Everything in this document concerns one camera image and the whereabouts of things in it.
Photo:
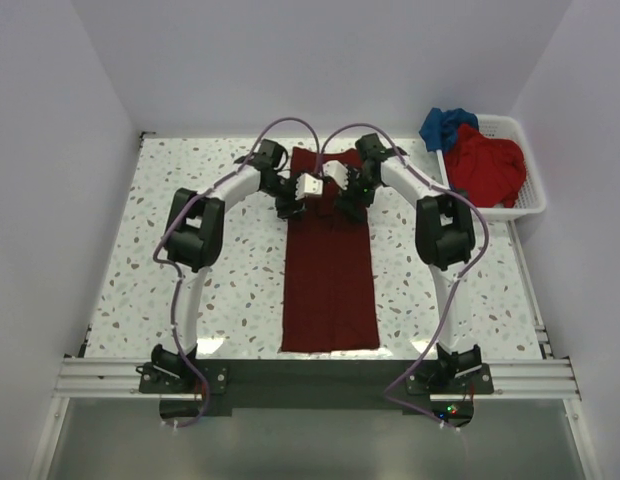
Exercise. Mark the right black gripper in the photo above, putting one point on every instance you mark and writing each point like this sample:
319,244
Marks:
347,199

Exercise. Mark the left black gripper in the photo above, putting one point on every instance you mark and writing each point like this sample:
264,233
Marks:
284,209

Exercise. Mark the dark red t shirt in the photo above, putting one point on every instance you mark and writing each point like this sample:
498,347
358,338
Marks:
329,299

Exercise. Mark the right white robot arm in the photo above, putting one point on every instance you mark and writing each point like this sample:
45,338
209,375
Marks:
444,239

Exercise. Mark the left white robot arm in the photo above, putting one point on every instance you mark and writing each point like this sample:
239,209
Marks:
192,243

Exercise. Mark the blue t shirt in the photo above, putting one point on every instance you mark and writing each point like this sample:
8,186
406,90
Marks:
439,130

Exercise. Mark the bright red t shirt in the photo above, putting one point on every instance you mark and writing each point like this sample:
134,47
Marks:
492,171

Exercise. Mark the white plastic basket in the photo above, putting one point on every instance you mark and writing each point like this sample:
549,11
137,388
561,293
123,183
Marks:
532,198

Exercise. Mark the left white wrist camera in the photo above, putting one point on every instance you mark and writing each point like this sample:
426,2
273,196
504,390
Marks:
308,186

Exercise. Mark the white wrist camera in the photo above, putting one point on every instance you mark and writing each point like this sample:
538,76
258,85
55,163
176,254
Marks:
308,186
337,172

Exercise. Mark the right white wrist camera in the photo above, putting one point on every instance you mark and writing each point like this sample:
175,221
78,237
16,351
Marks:
337,172

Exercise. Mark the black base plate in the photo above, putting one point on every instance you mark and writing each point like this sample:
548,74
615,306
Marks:
311,397

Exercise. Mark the aluminium frame rail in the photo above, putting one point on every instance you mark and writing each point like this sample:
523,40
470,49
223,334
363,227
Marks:
546,379

